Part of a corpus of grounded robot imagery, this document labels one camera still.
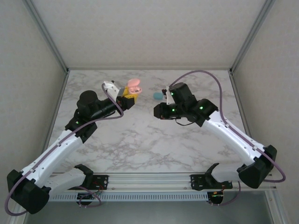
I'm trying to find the small circuit board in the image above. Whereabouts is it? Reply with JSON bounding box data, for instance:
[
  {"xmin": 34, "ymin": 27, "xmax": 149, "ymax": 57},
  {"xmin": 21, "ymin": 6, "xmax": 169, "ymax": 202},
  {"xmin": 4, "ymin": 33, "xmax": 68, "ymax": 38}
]
[
  {"xmin": 78, "ymin": 192, "xmax": 99, "ymax": 201},
  {"xmin": 209, "ymin": 191, "xmax": 225, "ymax": 203}
]

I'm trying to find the purple cable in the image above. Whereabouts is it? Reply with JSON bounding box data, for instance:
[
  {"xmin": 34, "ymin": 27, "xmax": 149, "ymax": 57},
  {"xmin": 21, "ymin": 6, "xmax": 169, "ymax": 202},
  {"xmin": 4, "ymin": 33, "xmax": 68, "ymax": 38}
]
[
  {"xmin": 167, "ymin": 70, "xmax": 286, "ymax": 207},
  {"xmin": 5, "ymin": 84, "xmax": 124, "ymax": 217}
]

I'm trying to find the aluminium table edge rail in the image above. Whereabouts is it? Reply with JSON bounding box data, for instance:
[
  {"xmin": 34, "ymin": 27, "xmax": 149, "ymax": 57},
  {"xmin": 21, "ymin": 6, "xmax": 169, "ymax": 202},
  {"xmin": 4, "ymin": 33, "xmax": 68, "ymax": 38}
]
[
  {"xmin": 66, "ymin": 67, "xmax": 233, "ymax": 71},
  {"xmin": 229, "ymin": 71, "xmax": 253, "ymax": 140},
  {"xmin": 42, "ymin": 71, "xmax": 70, "ymax": 152}
]

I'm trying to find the aluminium frame post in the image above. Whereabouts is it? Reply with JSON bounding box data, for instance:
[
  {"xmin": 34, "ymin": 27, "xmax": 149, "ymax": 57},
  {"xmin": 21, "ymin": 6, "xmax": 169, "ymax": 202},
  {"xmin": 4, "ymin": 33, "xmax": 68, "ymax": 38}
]
[
  {"xmin": 23, "ymin": 0, "xmax": 70, "ymax": 75},
  {"xmin": 229, "ymin": 0, "xmax": 278, "ymax": 75}
]

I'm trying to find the wide aluminium base rail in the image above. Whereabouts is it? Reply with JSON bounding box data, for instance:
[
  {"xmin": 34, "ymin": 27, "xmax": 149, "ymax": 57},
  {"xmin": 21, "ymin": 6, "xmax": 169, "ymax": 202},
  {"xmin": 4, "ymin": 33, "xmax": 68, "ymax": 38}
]
[{"xmin": 51, "ymin": 172, "xmax": 276, "ymax": 192}]

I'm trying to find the white slotted cable duct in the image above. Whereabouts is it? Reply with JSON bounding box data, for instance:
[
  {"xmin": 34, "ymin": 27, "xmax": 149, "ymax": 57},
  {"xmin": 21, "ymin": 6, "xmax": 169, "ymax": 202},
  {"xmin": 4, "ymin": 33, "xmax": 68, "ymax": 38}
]
[{"xmin": 50, "ymin": 192, "xmax": 209, "ymax": 202}]

